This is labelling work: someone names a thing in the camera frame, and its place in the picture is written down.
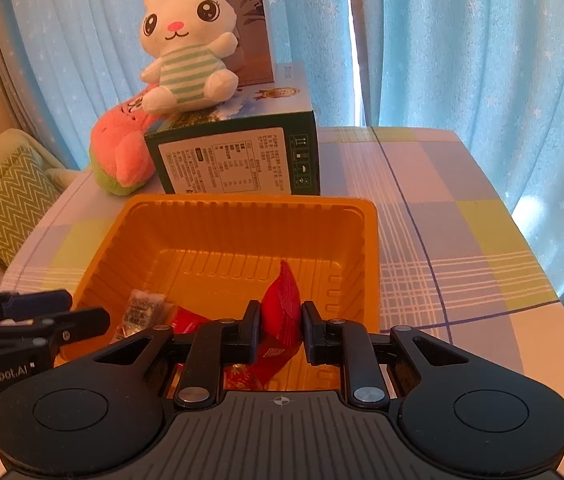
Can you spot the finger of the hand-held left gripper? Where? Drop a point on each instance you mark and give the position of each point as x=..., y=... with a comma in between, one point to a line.
x=79, y=325
x=22, y=302

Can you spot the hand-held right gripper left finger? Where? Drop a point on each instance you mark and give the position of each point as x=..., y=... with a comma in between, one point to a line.
x=251, y=330

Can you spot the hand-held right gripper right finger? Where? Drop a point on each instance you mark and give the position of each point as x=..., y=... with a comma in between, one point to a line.
x=312, y=335

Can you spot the large red snack packet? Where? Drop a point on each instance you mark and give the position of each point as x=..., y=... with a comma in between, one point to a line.
x=282, y=310

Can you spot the clear brown candy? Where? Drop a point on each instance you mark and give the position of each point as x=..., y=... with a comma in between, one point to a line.
x=142, y=310

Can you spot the small red snack packet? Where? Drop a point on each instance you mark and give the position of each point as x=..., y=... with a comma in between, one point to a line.
x=187, y=319

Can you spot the orange plastic tray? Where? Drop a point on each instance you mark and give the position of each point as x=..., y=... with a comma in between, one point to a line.
x=212, y=240

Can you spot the green zigzag cushion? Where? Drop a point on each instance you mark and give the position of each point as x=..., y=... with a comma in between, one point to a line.
x=7, y=205

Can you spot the cream sofa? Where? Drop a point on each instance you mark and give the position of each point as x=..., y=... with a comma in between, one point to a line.
x=27, y=140

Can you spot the green carton box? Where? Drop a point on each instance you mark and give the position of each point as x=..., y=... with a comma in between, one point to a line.
x=232, y=160

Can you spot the pink plush toy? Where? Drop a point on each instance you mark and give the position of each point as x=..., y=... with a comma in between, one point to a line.
x=122, y=155

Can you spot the grey curtain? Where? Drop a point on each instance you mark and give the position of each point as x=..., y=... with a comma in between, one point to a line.
x=7, y=60

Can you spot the white bunny plush toy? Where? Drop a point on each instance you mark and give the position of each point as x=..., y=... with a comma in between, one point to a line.
x=187, y=75

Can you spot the blue star curtain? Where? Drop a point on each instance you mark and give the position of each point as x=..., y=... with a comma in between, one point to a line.
x=87, y=35
x=461, y=60

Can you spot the tall printed box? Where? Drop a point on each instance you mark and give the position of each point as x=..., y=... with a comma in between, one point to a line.
x=258, y=45

